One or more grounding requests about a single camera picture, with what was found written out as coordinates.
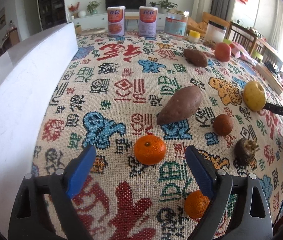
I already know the dark orange tangerine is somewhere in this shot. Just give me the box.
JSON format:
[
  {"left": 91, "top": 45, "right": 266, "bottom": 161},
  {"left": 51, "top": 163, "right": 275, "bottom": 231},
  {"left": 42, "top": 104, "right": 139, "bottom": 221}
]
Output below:
[{"left": 213, "top": 114, "right": 233, "bottom": 136}]

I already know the left pink tin can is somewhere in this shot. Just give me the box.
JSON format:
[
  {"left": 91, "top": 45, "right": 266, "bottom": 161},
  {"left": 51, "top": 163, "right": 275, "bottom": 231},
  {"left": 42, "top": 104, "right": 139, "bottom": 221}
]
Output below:
[{"left": 107, "top": 6, "right": 125, "bottom": 37}]

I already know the white tv cabinet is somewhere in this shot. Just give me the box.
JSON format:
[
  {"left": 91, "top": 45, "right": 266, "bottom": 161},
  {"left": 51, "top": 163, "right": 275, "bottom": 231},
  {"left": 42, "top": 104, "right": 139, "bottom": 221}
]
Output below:
[{"left": 66, "top": 11, "right": 172, "bottom": 32}]

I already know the glass jar blue label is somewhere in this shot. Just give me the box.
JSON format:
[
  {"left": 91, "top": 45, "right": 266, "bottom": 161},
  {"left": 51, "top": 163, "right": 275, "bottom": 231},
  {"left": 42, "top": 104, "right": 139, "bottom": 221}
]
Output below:
[{"left": 164, "top": 8, "right": 189, "bottom": 40}]

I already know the green potted plant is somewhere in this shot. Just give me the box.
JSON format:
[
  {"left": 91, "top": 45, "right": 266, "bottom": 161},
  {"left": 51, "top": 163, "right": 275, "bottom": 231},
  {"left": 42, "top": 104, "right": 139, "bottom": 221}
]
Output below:
[
  {"left": 157, "top": 0, "right": 177, "bottom": 11},
  {"left": 87, "top": 1, "right": 101, "bottom": 15}
]

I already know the green potted plant left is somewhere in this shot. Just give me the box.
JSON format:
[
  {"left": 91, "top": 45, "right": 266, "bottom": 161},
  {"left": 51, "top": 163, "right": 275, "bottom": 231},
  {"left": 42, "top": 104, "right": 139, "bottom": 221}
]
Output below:
[{"left": 87, "top": 1, "right": 101, "bottom": 15}]

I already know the small wooden hairpin table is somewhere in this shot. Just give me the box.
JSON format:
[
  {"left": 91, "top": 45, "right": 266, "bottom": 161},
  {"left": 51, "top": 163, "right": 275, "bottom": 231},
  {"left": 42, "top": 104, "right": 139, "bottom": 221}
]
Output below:
[{"left": 125, "top": 16, "right": 139, "bottom": 30}]

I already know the colourful snack bag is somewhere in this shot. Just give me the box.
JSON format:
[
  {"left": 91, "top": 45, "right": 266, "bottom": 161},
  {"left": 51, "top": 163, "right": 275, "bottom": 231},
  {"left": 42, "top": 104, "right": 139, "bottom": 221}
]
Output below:
[{"left": 223, "top": 39, "right": 252, "bottom": 63}]

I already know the red apple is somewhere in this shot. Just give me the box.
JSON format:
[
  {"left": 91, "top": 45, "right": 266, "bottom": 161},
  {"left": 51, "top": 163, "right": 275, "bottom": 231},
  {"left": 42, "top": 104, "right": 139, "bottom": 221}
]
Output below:
[{"left": 214, "top": 42, "right": 232, "bottom": 62}]

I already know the dark glass cabinet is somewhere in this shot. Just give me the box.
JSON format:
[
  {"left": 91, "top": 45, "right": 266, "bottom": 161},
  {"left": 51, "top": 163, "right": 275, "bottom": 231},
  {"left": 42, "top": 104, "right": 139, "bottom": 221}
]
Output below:
[{"left": 37, "top": 0, "right": 67, "bottom": 30}]

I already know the white cardboard box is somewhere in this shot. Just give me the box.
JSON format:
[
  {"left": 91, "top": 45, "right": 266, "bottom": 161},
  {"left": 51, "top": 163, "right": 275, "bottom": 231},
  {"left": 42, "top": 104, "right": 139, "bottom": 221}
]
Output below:
[{"left": 0, "top": 23, "right": 78, "bottom": 236}]

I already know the clear jar black lid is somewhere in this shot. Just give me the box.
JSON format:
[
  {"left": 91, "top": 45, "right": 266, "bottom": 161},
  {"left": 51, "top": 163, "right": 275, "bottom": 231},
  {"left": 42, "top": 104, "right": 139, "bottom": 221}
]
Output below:
[{"left": 204, "top": 21, "right": 227, "bottom": 43}]

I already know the small yellow lid jar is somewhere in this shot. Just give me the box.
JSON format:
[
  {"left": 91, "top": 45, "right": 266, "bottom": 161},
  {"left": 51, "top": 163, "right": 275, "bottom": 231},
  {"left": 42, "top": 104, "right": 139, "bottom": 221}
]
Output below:
[{"left": 188, "top": 30, "right": 201, "bottom": 43}]

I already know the red flower vase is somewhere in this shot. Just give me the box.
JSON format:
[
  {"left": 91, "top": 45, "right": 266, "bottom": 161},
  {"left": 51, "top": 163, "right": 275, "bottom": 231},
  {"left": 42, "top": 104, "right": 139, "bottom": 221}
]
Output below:
[{"left": 68, "top": 2, "right": 80, "bottom": 19}]

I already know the long sweet potato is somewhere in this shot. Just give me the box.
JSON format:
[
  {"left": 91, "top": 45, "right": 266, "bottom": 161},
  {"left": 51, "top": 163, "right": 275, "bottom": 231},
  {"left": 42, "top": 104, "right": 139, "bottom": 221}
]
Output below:
[{"left": 156, "top": 86, "right": 202, "bottom": 125}]

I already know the green potted plant right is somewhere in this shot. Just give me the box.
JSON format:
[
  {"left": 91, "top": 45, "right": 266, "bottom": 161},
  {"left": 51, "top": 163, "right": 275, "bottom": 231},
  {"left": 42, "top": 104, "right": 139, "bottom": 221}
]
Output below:
[{"left": 157, "top": 0, "right": 177, "bottom": 11}]

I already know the orange lounge chair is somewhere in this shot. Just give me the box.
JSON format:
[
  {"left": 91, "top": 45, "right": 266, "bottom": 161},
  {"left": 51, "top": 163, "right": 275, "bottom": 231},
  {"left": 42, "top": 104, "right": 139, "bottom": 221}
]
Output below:
[{"left": 187, "top": 12, "right": 230, "bottom": 36}]

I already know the patterned woven tablecloth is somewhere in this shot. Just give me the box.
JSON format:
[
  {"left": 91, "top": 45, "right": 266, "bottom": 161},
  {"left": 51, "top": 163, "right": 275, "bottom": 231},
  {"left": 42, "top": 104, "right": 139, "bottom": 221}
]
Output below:
[{"left": 32, "top": 31, "right": 283, "bottom": 239}]

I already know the small dark sweet potato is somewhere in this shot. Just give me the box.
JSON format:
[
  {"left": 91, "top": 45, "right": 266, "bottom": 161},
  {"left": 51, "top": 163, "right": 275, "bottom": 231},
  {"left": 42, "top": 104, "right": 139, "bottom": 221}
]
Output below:
[{"left": 183, "top": 49, "right": 208, "bottom": 67}]

